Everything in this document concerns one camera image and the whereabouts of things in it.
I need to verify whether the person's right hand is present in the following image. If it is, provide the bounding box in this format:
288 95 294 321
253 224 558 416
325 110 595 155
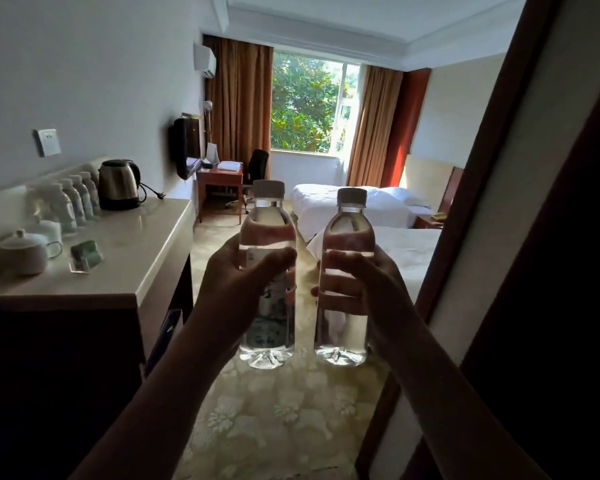
310 247 422 359

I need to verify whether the person's left hand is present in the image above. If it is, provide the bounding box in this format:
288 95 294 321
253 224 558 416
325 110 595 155
192 234 298 358

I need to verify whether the labelled clear water bottle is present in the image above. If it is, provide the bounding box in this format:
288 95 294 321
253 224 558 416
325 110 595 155
237 180 298 370

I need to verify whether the plain clear water bottle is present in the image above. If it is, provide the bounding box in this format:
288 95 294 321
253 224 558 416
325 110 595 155
313 187 376 367

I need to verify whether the person's right forearm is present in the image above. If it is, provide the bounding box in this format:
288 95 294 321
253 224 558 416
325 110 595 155
372 315 552 480

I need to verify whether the person's left forearm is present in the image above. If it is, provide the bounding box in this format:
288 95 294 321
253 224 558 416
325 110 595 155
69 317 233 480

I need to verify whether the white bed with pillow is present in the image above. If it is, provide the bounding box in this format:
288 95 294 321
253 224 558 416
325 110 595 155
289 183 434 243

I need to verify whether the white pillow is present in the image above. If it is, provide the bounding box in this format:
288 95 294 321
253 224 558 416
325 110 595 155
379 186 432 209

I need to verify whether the black office chair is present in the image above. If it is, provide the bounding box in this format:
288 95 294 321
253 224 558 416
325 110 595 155
226 148 270 211

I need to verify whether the red wooden desk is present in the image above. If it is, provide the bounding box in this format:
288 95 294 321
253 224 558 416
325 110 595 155
196 164 245 226

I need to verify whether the beige padded headboard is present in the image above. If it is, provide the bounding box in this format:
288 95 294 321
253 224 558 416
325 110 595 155
399 154 464 214

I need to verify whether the narrow brown curtain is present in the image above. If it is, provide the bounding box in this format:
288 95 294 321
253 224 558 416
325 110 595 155
346 65 404 188

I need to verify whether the dark cabinet with white counter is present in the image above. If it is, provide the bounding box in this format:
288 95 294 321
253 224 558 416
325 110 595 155
0 197 197 480

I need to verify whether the window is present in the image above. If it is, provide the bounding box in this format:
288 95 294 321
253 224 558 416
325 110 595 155
270 51 362 156

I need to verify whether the wide brown curtain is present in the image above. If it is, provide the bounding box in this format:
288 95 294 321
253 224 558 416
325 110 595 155
203 35 275 169

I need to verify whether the steel electric kettle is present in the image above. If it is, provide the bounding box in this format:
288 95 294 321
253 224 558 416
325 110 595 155
97 159 142 212

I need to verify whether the glass tray with green packets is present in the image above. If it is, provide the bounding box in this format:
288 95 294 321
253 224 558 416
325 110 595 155
68 239 104 274

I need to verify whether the small water bottle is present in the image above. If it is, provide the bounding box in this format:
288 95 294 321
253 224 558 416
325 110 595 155
70 175 95 220
59 179 88 227
79 171 101 214
50 183 79 236

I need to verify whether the dark wooden door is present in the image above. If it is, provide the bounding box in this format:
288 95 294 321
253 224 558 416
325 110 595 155
414 54 600 480

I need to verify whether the white air conditioner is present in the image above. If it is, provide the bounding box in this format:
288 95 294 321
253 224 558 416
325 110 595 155
193 43 218 80

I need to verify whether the white lidded cup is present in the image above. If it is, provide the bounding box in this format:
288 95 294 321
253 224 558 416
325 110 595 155
0 229 64 277
26 216 64 245

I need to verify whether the red wooden wall panel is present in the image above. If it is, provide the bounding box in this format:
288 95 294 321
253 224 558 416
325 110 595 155
379 68 432 189

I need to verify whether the black kettle power cable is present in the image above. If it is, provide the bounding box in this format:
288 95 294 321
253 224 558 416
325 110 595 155
138 182 167 203

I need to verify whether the black wall television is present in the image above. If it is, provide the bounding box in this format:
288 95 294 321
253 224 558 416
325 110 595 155
172 117 204 181

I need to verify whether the brown wooden door frame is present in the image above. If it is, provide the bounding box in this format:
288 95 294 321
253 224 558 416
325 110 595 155
354 0 567 480

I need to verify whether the white wall switch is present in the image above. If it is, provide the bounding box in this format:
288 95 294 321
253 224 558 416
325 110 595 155
33 128 62 158

